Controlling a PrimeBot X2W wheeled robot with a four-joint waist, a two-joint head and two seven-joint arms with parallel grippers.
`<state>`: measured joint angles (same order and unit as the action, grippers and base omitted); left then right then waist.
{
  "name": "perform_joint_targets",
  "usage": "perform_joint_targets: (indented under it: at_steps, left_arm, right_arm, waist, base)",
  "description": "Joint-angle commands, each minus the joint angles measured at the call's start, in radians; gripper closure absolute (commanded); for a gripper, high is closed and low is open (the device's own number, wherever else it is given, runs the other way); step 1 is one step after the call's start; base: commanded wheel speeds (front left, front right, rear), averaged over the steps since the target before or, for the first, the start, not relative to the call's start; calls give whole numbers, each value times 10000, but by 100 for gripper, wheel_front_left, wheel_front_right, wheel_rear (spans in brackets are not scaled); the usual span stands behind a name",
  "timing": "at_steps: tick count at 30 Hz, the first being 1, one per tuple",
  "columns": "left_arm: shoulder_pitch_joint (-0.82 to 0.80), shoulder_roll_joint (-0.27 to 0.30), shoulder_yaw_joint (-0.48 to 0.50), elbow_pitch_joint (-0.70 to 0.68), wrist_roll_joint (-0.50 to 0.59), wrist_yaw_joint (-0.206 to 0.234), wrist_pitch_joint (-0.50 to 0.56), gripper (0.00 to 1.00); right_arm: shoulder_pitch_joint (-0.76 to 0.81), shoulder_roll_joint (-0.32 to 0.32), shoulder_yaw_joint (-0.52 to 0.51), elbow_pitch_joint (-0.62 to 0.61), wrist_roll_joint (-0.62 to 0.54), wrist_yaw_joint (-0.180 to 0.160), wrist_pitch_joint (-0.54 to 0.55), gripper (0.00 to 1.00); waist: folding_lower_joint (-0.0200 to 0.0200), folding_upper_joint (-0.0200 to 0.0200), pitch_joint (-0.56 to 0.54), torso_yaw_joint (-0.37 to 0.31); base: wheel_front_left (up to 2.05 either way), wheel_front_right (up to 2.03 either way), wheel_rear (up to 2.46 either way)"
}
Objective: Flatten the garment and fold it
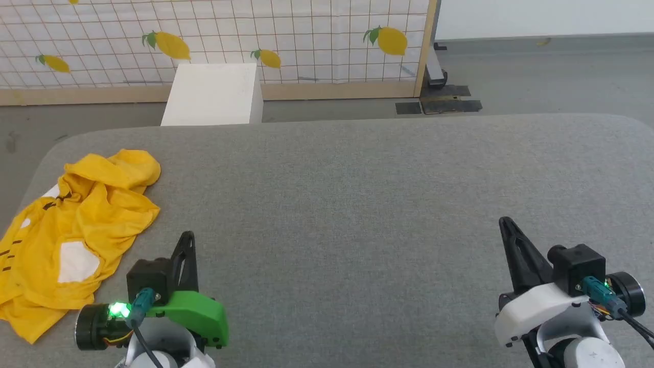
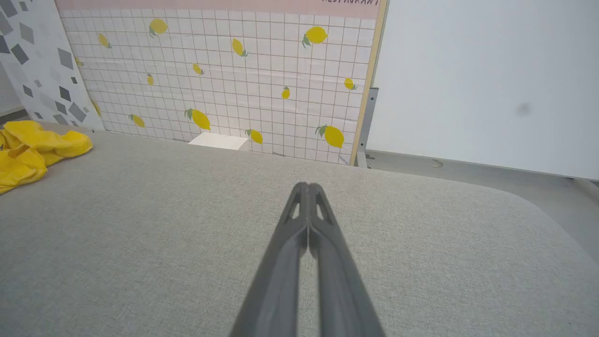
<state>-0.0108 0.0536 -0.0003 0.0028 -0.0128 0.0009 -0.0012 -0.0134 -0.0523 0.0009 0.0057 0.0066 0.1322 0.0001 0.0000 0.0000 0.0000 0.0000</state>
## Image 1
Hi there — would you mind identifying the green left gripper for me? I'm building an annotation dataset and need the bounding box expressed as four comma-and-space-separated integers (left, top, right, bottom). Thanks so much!
76, 231, 229, 351

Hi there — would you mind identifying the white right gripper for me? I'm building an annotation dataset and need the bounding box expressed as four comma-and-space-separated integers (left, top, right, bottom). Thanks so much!
494, 216, 646, 349

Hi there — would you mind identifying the yellow shirt with white patches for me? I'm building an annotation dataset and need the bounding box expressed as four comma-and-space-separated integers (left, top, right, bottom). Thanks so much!
0, 149, 162, 344

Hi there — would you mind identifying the grey fabric sofa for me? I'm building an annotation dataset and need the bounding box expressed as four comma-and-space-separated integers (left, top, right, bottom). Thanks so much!
0, 113, 654, 368

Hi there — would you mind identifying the white rectangular box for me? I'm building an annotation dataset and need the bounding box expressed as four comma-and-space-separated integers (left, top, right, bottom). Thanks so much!
160, 63, 264, 126

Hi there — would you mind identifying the large black floor patch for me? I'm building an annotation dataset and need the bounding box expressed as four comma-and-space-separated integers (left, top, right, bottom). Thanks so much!
421, 85, 483, 114

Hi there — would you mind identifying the lemon print partition screen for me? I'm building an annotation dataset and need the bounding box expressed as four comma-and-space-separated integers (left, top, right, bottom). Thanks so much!
0, 0, 440, 106

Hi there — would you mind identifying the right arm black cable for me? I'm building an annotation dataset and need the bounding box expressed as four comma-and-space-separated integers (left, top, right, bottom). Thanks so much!
581, 277, 654, 353

